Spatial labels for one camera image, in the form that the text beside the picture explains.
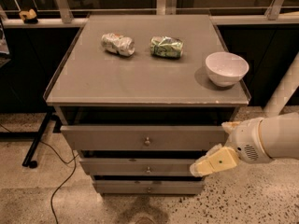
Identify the grey top drawer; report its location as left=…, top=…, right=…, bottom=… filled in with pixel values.
left=61, top=125, right=227, bottom=151

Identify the yellow black object on ledge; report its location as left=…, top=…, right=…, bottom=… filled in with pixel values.
left=19, top=8, right=38, bottom=23

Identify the black cable on floor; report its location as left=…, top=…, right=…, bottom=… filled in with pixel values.
left=0, top=123, right=78, bottom=224

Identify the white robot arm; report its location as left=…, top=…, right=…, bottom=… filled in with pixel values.
left=190, top=112, right=299, bottom=177

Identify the black table leg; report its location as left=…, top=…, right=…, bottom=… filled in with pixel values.
left=22, top=110, right=52, bottom=167

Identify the white bowl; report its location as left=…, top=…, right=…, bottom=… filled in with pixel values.
left=205, top=51, right=249, bottom=87

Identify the grey drawer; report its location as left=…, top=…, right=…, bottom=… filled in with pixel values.
left=93, top=180, right=204, bottom=195
left=61, top=125, right=227, bottom=151
left=80, top=158, right=195, bottom=176

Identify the grey drawer cabinet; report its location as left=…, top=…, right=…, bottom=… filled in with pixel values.
left=45, top=15, right=250, bottom=182

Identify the white diagonal post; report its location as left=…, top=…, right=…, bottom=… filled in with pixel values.
left=263, top=52, right=299, bottom=117

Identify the grey bottom drawer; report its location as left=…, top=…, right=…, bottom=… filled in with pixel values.
left=93, top=180, right=204, bottom=195

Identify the grey middle drawer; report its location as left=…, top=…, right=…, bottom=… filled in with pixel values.
left=80, top=158, right=195, bottom=176

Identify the crushed silver can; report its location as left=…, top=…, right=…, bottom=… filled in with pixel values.
left=101, top=33, right=135, bottom=57

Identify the crushed green can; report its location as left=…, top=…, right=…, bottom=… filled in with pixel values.
left=150, top=36, right=183, bottom=59

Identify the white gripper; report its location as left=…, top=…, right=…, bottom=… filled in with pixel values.
left=190, top=118, right=272, bottom=177

